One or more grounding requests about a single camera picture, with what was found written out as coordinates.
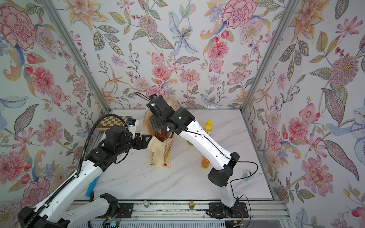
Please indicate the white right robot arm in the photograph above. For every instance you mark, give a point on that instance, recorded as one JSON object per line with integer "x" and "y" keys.
{"x": 223, "y": 161}

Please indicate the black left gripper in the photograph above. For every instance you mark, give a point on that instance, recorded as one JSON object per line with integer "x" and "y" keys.
{"x": 144, "y": 143}

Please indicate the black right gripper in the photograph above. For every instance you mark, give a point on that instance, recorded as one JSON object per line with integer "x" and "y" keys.
{"x": 156, "y": 121}

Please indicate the orange bottle yellow cap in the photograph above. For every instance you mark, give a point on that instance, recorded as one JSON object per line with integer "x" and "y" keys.
{"x": 208, "y": 127}
{"x": 205, "y": 163}

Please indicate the blue tube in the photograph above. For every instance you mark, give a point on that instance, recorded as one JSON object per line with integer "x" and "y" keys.
{"x": 91, "y": 186}

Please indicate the cream canvas shopping bag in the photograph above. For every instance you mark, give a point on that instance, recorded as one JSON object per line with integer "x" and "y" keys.
{"x": 160, "y": 150}

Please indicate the aluminium corner post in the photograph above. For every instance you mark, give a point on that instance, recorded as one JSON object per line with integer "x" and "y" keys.
{"x": 65, "y": 35}
{"x": 283, "y": 23}

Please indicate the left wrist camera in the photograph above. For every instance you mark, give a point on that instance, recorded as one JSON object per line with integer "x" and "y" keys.
{"x": 132, "y": 125}

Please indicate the orange bottle yellow cap front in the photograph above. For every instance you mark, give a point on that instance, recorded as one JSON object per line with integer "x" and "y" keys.
{"x": 205, "y": 163}

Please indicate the wooden chess board box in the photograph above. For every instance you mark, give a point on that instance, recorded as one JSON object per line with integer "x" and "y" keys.
{"x": 111, "y": 121}

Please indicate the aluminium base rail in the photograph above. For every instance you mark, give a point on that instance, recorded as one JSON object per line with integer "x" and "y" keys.
{"x": 171, "y": 211}

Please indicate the aluminium corner post left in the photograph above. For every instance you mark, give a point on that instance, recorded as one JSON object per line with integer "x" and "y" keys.
{"x": 65, "y": 35}

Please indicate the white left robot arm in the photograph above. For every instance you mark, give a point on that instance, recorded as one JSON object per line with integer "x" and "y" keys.
{"x": 93, "y": 165}

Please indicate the aluminium corner post right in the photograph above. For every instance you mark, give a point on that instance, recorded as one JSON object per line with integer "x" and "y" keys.
{"x": 283, "y": 23}

